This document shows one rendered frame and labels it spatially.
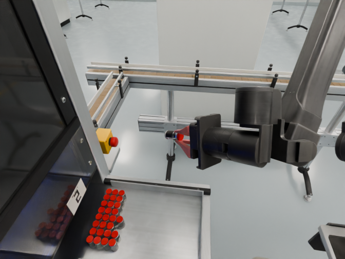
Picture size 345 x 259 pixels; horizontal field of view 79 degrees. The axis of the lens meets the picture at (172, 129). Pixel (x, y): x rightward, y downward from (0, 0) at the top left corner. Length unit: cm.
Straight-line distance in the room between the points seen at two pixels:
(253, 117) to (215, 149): 9
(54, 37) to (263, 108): 45
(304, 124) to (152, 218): 55
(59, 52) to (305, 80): 51
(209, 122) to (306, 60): 19
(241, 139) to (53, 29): 45
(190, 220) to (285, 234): 120
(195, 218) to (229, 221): 103
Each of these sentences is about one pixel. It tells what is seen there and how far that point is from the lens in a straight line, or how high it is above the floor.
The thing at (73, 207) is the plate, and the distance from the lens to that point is 68.
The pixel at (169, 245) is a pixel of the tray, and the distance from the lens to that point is 73.
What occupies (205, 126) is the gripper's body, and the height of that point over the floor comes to 131.
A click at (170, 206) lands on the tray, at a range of 78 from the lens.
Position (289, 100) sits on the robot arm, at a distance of 42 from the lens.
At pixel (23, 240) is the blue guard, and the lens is 55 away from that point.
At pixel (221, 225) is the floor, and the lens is 175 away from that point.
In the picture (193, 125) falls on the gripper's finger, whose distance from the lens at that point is 39.
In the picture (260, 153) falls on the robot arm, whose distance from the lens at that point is 35.
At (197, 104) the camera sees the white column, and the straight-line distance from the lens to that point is 218.
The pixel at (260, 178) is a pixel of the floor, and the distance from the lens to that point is 207.
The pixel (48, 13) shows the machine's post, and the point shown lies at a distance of 56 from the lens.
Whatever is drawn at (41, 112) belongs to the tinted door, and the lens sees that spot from 53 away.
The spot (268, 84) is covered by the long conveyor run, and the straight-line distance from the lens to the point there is 141.
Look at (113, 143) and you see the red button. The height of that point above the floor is 101.
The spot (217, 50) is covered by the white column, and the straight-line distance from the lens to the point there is 192.
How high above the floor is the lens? 157
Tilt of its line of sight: 42 degrees down
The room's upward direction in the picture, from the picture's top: straight up
